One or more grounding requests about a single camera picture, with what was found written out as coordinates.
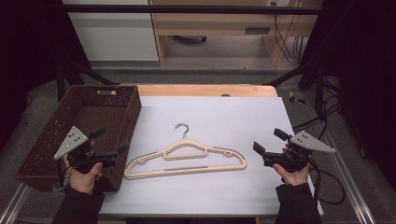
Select black metal stand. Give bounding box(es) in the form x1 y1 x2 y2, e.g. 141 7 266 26
55 59 120 102
264 59 331 116

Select person's left hand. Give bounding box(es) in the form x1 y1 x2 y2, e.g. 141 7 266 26
62 154 104 195

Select beige clothes hanger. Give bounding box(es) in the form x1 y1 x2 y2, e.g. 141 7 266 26
123 122 248 181

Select aluminium rail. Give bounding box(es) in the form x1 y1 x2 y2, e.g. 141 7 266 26
303 92 376 224
0 183 32 224

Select wooden table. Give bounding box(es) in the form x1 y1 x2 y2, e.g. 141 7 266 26
136 84 278 98

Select black floor cables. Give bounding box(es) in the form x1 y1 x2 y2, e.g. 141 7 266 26
292 77 344 141

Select person's right hand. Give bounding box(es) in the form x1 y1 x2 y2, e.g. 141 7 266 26
272 163 310 187

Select white table sheet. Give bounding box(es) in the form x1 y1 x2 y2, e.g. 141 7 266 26
98 95 325 217

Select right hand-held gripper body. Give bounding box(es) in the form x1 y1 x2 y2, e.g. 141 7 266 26
262 130 336 173

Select yellow and black tool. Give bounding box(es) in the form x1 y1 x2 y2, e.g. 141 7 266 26
288 91 306 105

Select black hanging cables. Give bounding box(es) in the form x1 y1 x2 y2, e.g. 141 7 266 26
273 2 307 64

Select light wooden desk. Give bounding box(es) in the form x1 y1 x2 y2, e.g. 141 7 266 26
148 0 325 67

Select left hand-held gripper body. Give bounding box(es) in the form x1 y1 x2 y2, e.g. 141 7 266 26
53 125 120 175

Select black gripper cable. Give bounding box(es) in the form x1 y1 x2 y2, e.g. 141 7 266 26
307 158 347 205

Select white cabinet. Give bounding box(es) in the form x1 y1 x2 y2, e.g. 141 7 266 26
62 0 160 63

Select brown woven basket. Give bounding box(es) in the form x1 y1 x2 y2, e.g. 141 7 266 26
14 84 143 193

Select black horizontal frame bar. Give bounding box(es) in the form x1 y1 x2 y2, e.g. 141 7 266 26
62 4 325 16

